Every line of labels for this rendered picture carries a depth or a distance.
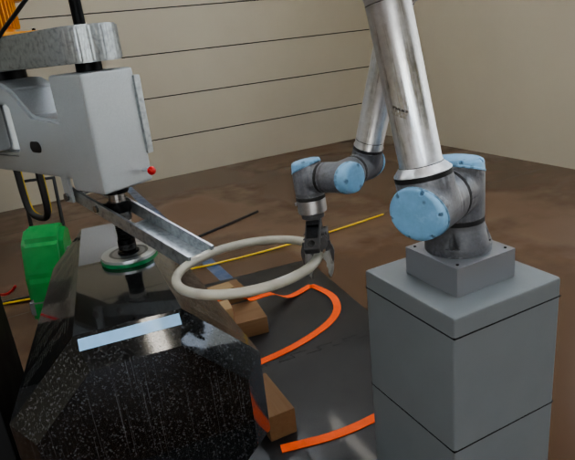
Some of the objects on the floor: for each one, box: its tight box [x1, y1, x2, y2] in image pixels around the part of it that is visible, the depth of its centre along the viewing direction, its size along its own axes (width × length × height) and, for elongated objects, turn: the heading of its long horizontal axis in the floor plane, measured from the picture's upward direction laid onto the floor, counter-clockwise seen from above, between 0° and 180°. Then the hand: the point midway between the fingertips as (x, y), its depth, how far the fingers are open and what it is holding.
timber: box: [263, 373, 297, 442], centre depth 239 cm, size 30×12×12 cm, turn 42°
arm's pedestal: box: [365, 257, 561, 460], centre depth 180 cm, size 50×50×85 cm
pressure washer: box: [21, 176, 71, 320], centre depth 352 cm, size 35×35×87 cm
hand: (320, 275), depth 174 cm, fingers closed on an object, 5 cm apart
